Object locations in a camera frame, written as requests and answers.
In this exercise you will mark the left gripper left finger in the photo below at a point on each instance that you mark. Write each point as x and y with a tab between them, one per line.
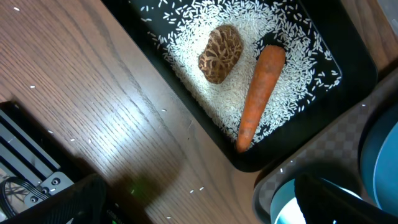
81	202

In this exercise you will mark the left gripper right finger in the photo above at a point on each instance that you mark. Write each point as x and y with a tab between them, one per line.
323	202

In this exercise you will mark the light blue bowl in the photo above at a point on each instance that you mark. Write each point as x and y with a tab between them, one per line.
284	206

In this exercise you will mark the orange carrot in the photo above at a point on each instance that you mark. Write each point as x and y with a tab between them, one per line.
266	74

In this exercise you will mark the brown mushroom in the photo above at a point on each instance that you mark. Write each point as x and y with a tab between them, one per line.
221	53

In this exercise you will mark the pile of rice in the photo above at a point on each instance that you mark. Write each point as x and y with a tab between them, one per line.
180	31

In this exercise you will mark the dark blue plate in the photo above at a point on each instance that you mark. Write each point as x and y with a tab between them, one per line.
378	162

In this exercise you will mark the brown serving tray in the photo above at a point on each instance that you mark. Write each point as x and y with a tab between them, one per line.
333	151

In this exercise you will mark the black tray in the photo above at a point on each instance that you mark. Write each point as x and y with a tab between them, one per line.
349	54

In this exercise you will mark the clear plastic bin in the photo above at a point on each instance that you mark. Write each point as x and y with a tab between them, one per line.
390	10

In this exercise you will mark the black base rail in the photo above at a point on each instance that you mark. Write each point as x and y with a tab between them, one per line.
29	175

